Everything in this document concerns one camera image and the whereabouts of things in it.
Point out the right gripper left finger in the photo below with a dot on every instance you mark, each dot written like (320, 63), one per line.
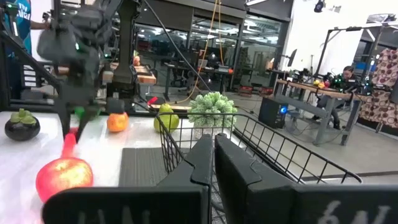
(186, 202)

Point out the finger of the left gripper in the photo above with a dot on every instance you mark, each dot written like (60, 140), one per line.
(66, 119)
(85, 123)

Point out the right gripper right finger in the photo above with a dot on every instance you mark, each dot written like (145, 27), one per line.
(248, 193)

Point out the red chili pepper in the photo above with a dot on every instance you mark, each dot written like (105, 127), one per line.
(69, 146)

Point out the orange tangerine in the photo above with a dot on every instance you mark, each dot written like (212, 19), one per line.
(117, 123)

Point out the red apple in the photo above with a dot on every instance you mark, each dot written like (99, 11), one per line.
(62, 177)

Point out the green apple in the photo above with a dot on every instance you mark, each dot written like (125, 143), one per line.
(166, 121)

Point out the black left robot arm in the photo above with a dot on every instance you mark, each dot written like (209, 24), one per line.
(124, 46)

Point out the drawer cabinet white labels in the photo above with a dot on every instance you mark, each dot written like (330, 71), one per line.
(29, 77)

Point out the dark grey woven placemat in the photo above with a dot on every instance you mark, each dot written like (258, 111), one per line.
(140, 168)

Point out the light wooden table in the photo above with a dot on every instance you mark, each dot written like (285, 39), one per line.
(146, 77)

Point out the black computer tower blue light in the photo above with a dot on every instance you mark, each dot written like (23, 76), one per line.
(270, 113)

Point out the person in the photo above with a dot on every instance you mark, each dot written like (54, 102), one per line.
(345, 77)
(23, 18)

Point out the red toolbox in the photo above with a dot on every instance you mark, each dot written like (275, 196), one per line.
(245, 90)

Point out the wooden desk grey legs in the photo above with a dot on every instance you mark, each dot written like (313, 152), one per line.
(326, 92)

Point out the small yellow toy fruit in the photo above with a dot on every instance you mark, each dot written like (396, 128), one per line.
(316, 83)

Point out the small red toy fruit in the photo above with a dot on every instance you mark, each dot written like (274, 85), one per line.
(326, 84)

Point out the black monitor on stand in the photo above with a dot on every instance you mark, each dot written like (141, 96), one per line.
(291, 57)

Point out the brown circle-patterned fabric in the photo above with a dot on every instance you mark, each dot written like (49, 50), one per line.
(385, 71)

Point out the black gantry frame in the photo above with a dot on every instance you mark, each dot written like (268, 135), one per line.
(354, 28)

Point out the black ceiling camera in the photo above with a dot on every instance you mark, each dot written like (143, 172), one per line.
(318, 5)

